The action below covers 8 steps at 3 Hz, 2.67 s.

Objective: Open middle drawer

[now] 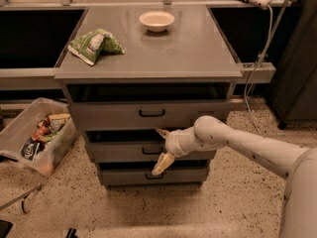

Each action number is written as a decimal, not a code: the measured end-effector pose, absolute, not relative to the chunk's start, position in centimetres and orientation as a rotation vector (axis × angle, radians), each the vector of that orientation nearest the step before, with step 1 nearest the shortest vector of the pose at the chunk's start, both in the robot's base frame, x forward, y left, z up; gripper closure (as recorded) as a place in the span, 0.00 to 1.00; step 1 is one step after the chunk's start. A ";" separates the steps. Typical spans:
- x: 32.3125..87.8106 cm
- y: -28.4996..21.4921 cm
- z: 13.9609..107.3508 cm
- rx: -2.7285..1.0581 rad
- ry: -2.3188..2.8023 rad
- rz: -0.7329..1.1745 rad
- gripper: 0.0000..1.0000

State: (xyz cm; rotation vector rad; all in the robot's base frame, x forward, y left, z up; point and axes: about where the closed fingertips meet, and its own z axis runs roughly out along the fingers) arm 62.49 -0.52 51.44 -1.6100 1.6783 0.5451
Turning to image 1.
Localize white bowl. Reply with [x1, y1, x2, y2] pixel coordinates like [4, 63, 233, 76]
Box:
[139, 11, 174, 33]

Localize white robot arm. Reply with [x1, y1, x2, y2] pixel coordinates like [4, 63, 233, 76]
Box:
[152, 116, 317, 238]

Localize tan snack packet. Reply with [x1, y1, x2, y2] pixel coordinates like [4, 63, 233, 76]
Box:
[48, 113, 70, 133]

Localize metal frame leg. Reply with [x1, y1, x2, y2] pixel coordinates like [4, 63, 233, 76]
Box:
[0, 183, 43, 214]

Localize grey top drawer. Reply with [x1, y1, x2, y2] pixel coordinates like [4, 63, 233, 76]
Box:
[69, 101, 233, 131]

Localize white cable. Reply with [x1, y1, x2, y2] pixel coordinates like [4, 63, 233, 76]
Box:
[243, 4, 275, 136]

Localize blue snack packet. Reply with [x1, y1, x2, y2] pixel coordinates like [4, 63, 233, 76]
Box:
[20, 141, 41, 161]

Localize grey drawer cabinet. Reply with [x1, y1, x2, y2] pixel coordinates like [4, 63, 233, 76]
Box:
[53, 4, 245, 188]

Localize clear plastic bin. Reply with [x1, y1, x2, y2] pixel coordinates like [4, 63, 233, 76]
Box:
[0, 98, 78, 177]

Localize red snack packet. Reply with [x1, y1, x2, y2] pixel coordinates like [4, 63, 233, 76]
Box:
[31, 121, 51, 141]

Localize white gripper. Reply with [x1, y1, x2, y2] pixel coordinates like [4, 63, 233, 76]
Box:
[152, 127, 202, 176]

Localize grey drawer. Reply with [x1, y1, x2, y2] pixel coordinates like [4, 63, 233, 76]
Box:
[84, 139, 220, 164]
[69, 101, 233, 131]
[97, 167, 209, 186]

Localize green chip bag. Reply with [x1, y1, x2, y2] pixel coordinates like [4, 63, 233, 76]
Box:
[67, 29, 125, 65]

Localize grey bottom drawer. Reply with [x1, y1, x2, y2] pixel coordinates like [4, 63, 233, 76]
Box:
[97, 167, 209, 186]

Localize dark cabinet at right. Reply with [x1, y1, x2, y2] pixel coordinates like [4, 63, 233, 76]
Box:
[268, 0, 317, 129]

